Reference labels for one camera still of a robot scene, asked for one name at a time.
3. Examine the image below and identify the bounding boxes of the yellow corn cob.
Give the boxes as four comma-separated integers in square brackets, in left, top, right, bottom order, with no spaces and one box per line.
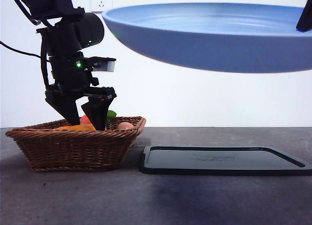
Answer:
[55,123,97,132]

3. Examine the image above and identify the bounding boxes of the blue round plate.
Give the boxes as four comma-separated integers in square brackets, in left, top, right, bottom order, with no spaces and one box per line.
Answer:
[101,2,312,74]

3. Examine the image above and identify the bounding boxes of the brown wicker basket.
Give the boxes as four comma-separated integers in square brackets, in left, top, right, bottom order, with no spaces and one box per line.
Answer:
[5,116,147,172]

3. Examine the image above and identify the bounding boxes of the orange carrot with green leaves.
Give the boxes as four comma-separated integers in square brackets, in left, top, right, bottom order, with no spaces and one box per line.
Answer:
[79,110,117,125]

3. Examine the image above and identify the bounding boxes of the brown egg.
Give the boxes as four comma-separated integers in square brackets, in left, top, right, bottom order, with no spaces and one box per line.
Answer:
[116,122,135,130]

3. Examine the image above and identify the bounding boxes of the black rectangular tray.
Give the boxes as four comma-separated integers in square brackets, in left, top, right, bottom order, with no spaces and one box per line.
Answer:
[138,146,312,176]

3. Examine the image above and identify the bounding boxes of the thin black cable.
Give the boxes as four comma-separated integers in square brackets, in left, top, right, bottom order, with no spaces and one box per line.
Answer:
[40,39,51,88]
[0,40,43,59]

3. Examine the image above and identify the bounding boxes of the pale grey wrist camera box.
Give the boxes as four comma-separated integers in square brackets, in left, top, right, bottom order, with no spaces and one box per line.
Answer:
[91,56,117,73]

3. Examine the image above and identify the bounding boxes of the white wall socket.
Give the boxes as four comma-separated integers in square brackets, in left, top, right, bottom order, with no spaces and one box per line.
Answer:
[90,0,113,14]

